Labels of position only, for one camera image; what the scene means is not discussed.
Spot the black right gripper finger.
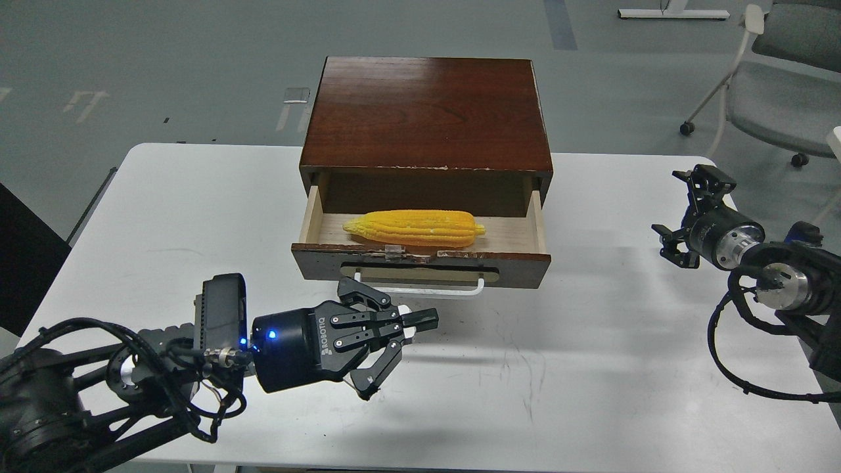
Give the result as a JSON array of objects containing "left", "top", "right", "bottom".
[
  {"left": 651, "top": 224, "right": 700, "bottom": 269},
  {"left": 671, "top": 164, "right": 737, "bottom": 214}
]

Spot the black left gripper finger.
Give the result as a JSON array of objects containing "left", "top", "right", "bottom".
[
  {"left": 329, "top": 277, "right": 439, "bottom": 342},
  {"left": 334, "top": 332, "right": 405, "bottom": 401}
]

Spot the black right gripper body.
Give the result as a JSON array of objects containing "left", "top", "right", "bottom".
[{"left": 682, "top": 206, "right": 765, "bottom": 271}]

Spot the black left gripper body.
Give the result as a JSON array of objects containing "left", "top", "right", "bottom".
[{"left": 250, "top": 307, "right": 359, "bottom": 393}]

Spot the wooden drawer with white handle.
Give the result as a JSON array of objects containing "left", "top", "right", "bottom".
[{"left": 291, "top": 186, "right": 551, "bottom": 288}]

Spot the yellow corn cob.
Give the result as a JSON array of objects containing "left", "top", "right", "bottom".
[{"left": 342, "top": 210, "right": 486, "bottom": 248}]

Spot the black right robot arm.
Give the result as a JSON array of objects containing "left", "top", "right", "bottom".
[{"left": 652, "top": 164, "right": 840, "bottom": 380}]

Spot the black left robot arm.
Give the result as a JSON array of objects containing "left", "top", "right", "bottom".
[{"left": 2, "top": 273, "right": 439, "bottom": 472}]

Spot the grey office chair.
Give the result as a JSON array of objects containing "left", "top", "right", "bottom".
[{"left": 707, "top": 1, "right": 840, "bottom": 168}]

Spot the dark wooden cabinet box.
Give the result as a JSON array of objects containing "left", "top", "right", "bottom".
[{"left": 298, "top": 56, "right": 553, "bottom": 217}]

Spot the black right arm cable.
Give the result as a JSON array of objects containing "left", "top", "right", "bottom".
[{"left": 707, "top": 263, "right": 841, "bottom": 404}]

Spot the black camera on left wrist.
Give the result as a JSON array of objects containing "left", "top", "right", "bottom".
[{"left": 193, "top": 273, "right": 248, "bottom": 351}]

